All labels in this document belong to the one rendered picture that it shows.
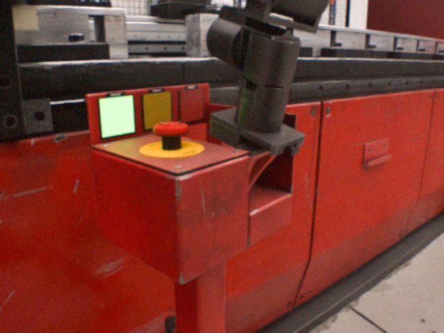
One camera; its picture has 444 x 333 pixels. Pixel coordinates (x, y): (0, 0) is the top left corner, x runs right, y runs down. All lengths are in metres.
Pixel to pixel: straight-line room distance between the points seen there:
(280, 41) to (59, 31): 0.45
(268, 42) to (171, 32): 0.75
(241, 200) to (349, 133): 0.75
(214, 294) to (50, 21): 0.53
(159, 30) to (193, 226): 0.81
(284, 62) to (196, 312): 0.33
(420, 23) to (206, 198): 2.17
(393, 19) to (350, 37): 1.22
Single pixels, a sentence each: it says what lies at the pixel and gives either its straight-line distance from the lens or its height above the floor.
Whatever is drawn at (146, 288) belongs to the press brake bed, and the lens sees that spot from 0.79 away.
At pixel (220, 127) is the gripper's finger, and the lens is 0.45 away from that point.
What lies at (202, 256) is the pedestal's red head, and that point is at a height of 0.68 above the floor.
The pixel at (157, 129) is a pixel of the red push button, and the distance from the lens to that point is 0.40.
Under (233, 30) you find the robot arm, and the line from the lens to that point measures 0.46.
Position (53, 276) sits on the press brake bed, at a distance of 0.69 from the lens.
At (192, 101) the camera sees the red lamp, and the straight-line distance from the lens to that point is 0.55.
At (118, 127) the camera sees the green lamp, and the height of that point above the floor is 0.80.
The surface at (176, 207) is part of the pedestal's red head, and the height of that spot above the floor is 0.75.
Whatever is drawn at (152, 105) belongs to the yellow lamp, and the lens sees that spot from 0.50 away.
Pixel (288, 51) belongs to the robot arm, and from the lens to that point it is 0.41.
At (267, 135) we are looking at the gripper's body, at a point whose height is 0.79.
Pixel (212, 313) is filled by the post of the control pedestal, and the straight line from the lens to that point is 0.55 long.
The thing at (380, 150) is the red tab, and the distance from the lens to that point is 1.31.
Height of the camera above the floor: 0.88
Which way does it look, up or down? 17 degrees down
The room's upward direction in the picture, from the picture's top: straight up
